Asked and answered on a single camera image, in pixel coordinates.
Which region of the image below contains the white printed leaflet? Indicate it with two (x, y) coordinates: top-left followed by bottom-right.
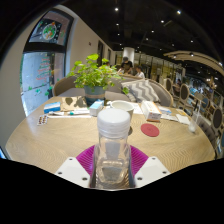
(131, 102), (144, 115)

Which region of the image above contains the grey curved sofa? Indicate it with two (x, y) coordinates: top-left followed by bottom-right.
(52, 74), (174, 108)

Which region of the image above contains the grey tufted chair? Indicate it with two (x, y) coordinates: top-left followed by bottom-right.
(196, 114), (218, 158)

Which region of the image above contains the white orange carton box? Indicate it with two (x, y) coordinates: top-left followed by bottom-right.
(140, 100), (163, 122)

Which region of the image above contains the light blue carton box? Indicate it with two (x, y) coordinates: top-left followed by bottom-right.
(88, 99), (105, 117)

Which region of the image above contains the window with colourful decals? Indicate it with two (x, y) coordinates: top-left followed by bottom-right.
(19, 9), (74, 118)

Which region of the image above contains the white ceramic mug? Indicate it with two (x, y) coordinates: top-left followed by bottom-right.
(109, 99), (135, 120)

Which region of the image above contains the person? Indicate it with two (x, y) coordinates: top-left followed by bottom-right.
(119, 56), (134, 75)
(134, 64), (146, 80)

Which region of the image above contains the white round column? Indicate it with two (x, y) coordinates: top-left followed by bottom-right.
(122, 46), (136, 66)

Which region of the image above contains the pill blister pack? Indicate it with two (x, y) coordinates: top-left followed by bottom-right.
(36, 114), (49, 127)

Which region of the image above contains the small blue white box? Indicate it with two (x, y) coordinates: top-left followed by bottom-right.
(43, 101), (62, 115)

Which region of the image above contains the green potted plant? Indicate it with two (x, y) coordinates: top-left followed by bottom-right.
(66, 53), (130, 108)

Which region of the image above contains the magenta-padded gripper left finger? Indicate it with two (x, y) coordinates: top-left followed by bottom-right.
(54, 144), (99, 189)

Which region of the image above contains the grey white chevron cushion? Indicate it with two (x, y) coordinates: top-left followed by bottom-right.
(121, 79), (161, 104)

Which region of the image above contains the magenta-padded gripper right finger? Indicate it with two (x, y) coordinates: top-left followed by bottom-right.
(128, 145), (172, 189)

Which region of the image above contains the flat round red coaster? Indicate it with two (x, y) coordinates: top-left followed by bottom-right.
(140, 122), (161, 138)

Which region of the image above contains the clear white-capped water bottle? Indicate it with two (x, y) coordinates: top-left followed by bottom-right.
(92, 108), (133, 190)

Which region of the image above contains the group of ceiling spotlights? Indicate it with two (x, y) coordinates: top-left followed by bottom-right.
(113, 4), (208, 58)

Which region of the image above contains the group of round-backed chairs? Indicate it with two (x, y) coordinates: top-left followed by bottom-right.
(163, 76), (224, 158)

